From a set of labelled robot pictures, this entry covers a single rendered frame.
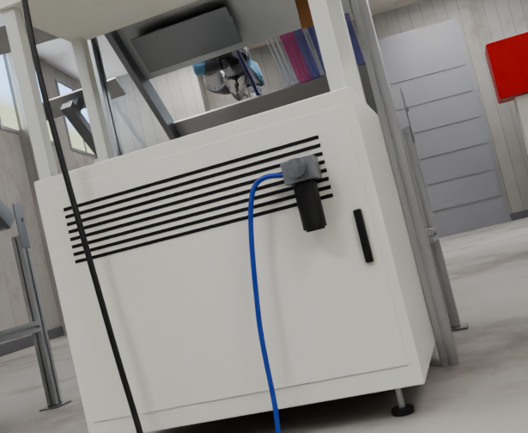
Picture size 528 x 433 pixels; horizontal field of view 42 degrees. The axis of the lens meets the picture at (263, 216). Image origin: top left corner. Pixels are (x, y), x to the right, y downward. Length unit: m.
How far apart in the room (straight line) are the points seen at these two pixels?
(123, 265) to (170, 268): 0.10
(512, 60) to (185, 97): 10.05
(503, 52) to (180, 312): 1.17
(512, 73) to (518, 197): 10.13
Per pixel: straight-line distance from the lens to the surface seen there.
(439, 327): 1.70
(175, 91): 11.93
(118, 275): 1.45
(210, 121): 2.26
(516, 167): 12.17
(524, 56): 2.06
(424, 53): 12.23
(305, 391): 1.35
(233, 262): 1.34
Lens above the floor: 0.35
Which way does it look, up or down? 3 degrees up
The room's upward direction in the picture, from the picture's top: 14 degrees counter-clockwise
